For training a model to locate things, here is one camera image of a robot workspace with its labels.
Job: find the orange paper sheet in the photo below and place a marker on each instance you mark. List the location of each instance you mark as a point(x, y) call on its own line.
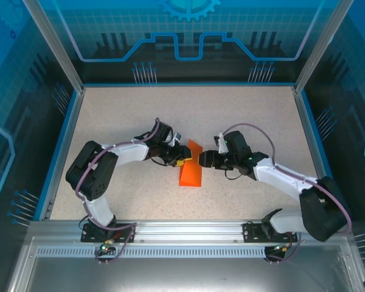
point(191, 173)

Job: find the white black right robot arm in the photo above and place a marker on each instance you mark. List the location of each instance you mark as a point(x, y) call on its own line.
point(280, 176)

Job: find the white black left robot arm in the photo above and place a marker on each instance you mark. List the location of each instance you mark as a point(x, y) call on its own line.
point(130, 153)

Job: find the grey metal tray panel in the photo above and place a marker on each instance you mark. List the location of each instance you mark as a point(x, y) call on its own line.
point(182, 275)

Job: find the aluminium mounting rail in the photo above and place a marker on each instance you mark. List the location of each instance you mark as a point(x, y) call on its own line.
point(188, 232)

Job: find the aluminium table side rail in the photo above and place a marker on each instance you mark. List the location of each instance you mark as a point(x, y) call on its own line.
point(63, 152)
point(315, 152)

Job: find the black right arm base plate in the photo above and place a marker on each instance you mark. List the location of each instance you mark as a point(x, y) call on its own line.
point(249, 232)

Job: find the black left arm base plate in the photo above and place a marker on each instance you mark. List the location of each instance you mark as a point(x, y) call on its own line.
point(124, 229)

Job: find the aluminium frame post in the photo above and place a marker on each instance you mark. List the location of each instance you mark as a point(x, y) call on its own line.
point(57, 48)
point(322, 45)

